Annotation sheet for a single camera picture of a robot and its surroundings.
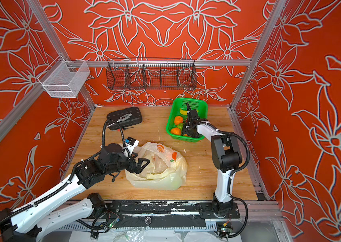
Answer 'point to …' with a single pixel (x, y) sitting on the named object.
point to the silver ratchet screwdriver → (124, 117)
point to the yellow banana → (184, 112)
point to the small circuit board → (224, 228)
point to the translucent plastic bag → (166, 169)
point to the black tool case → (136, 118)
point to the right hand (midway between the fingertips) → (184, 130)
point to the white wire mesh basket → (64, 78)
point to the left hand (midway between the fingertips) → (144, 157)
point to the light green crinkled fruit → (180, 126)
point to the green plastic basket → (201, 105)
